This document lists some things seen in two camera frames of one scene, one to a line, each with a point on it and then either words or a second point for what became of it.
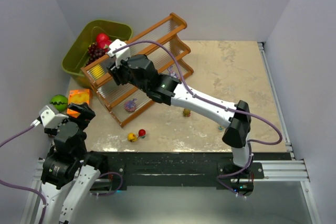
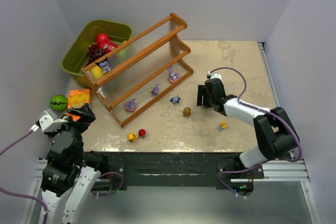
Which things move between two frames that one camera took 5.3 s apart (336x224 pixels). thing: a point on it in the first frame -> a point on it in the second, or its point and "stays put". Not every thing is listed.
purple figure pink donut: [130, 105] stays put
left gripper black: [79, 111] stays put
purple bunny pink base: [172, 73] stays put
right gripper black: [116, 70] -> [207, 96]
